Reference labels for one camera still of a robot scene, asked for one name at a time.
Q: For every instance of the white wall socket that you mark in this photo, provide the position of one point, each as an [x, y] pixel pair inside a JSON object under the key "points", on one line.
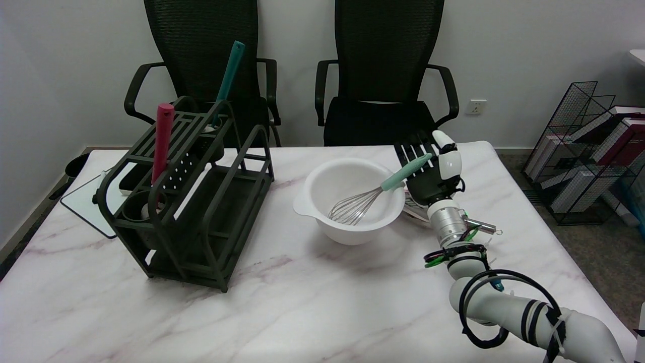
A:
{"points": [[475, 107]]}

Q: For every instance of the white side table corner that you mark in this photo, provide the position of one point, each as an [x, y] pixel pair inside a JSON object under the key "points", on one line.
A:
{"points": [[639, 56]]}

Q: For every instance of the dark green dish rack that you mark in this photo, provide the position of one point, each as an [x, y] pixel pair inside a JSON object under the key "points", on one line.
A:
{"points": [[201, 222]]}

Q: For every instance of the white book stack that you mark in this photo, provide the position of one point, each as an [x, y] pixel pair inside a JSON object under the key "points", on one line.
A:
{"points": [[572, 189]]}

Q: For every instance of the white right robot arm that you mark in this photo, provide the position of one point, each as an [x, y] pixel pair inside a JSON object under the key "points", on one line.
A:
{"points": [[504, 307]]}

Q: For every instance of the dark maroon book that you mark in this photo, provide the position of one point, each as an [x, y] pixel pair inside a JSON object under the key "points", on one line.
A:
{"points": [[622, 138]]}

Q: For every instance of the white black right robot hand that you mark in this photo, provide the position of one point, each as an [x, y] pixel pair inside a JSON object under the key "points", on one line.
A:
{"points": [[428, 181]]}

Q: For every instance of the black floor object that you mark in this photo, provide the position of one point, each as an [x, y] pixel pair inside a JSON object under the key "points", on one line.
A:
{"points": [[75, 166]]}

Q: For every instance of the white mixing bowl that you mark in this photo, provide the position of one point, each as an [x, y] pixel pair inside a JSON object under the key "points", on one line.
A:
{"points": [[347, 232]]}

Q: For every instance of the white flat board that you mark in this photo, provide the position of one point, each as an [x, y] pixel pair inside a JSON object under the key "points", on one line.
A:
{"points": [[83, 204]]}

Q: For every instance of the stainless steel scoop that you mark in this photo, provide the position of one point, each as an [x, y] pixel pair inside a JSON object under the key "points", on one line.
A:
{"points": [[484, 227]]}

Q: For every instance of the white rig part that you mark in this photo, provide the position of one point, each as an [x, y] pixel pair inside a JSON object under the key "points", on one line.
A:
{"points": [[641, 348]]}

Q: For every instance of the black mesh office chair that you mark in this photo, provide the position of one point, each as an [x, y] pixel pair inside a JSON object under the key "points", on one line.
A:
{"points": [[383, 50], [201, 45]]}

